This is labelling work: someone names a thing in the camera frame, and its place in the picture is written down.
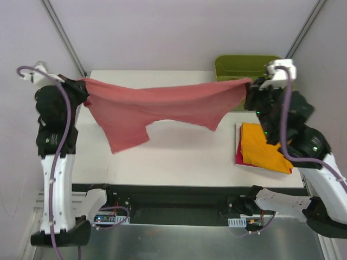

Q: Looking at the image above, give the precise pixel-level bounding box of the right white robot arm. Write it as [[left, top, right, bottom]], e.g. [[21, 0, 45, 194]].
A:
[[234, 59, 346, 239]]

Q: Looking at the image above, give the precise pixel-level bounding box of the folded magenta t shirt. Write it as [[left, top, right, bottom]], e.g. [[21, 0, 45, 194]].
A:
[[235, 141, 293, 174]]

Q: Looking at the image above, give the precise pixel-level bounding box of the left grey cable duct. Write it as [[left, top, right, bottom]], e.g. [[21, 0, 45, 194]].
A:
[[94, 214, 130, 225]]

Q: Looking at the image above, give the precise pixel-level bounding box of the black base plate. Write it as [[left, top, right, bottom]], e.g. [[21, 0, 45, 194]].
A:
[[72, 184, 281, 225]]

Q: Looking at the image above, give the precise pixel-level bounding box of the aluminium frame post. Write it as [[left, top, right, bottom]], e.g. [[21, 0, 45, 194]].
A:
[[39, 0, 88, 77], [285, 0, 329, 59]]

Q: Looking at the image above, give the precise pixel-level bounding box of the right grey cable duct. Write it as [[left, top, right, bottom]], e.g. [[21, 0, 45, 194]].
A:
[[228, 217, 247, 228]]

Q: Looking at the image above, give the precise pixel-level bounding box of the olive green plastic basket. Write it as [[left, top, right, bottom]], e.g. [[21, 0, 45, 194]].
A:
[[214, 55, 282, 112]]

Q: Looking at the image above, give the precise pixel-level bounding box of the folded white t shirt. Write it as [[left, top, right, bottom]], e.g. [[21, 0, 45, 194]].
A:
[[235, 122, 243, 165]]

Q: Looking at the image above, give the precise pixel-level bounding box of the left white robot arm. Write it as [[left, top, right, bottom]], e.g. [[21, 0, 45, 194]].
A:
[[17, 63, 115, 249]]

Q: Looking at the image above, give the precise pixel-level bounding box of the pink red t shirt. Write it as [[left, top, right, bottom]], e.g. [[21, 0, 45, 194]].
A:
[[84, 78, 251, 154]]

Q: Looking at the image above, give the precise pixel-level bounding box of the left aluminium frame post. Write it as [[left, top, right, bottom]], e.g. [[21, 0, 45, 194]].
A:
[[39, 0, 88, 77]]

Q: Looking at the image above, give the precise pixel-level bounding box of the folded orange t shirt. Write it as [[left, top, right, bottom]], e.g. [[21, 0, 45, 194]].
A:
[[240, 123, 293, 174]]

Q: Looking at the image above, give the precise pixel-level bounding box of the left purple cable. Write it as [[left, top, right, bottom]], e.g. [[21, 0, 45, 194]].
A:
[[16, 66, 131, 260]]

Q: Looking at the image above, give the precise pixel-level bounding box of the right aluminium frame post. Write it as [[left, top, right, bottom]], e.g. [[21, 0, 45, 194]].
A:
[[285, 0, 329, 59]]

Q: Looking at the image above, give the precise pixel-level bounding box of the grey cable duct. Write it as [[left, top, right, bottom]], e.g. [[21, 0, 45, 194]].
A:
[[228, 217, 247, 228], [94, 214, 130, 225]]

